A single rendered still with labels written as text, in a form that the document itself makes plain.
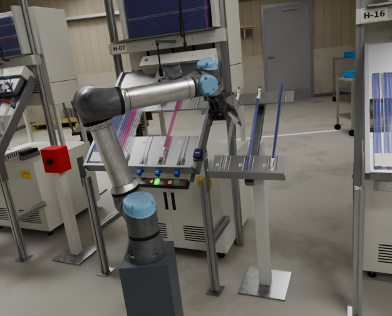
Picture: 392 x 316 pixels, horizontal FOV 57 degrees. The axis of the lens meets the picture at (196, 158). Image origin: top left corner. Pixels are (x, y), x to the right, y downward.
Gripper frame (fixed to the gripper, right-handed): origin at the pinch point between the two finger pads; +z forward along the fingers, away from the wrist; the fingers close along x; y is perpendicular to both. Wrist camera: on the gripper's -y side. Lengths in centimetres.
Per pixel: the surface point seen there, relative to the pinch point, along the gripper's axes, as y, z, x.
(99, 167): 12, 18, -76
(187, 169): 12.4, 17.3, -21.0
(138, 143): -3, 13, -54
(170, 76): -42, -4, -44
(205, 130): -9.4, 10.3, -16.0
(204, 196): 17.6, 31.3, -14.2
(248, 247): 0, 104, -8
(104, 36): -566, 181, -476
